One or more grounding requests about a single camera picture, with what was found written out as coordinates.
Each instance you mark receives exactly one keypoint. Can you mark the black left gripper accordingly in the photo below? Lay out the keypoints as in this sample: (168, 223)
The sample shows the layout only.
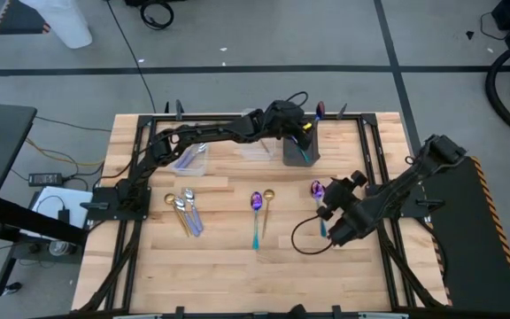
(283, 117)

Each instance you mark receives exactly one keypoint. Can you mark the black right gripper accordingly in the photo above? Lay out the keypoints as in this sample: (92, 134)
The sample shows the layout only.
(352, 212)

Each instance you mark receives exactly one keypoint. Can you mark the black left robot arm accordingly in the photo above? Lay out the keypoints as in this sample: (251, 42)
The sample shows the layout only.
(210, 130)

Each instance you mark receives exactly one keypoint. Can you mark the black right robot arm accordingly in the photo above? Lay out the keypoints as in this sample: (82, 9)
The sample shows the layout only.
(414, 181)

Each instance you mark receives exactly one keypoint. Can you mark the yellow tape tag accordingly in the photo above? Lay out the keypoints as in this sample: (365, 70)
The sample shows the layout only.
(307, 126)

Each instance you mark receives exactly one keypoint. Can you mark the grey plastic bin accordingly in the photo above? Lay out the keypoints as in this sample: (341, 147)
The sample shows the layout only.
(292, 159)

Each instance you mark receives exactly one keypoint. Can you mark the small clear plastic bin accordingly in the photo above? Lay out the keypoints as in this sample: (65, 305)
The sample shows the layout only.
(252, 153)

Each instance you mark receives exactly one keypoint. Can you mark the large clear plastic bin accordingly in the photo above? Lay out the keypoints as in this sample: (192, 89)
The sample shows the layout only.
(199, 168)

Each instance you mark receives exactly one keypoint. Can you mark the person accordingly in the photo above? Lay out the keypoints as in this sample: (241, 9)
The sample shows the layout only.
(298, 312)

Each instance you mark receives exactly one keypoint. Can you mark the white light bar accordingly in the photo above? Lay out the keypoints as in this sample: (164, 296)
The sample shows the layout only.
(383, 316)
(137, 316)

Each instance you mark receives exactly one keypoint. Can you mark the large black hazard-striped mat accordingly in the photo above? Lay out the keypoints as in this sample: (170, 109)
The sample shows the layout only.
(472, 257)

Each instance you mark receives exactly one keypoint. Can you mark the small black triangle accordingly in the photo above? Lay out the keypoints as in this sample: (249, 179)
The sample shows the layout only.
(470, 34)

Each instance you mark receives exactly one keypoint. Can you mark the small black adapter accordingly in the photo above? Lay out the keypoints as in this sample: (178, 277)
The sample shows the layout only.
(64, 215)

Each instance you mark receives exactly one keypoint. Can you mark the white plastic bucket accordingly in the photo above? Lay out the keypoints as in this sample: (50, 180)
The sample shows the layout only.
(64, 24)

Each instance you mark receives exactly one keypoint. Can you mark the white paper sheet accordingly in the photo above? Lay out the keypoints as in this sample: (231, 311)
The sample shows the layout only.
(49, 199)

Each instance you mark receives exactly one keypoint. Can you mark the black power brick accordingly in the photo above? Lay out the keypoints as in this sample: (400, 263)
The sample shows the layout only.
(44, 179)

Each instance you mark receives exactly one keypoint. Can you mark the round metal disc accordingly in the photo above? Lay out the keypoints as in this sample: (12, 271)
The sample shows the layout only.
(60, 249)

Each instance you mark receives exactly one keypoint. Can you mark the small black hazard-striped mat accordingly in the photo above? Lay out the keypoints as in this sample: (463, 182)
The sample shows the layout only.
(16, 20)

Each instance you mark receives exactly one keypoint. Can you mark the black frame clamp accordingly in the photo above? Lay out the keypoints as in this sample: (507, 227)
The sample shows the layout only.
(342, 111)
(180, 312)
(180, 111)
(167, 107)
(337, 312)

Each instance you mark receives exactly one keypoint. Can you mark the black aluminium table frame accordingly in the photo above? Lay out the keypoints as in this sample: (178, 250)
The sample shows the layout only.
(354, 118)

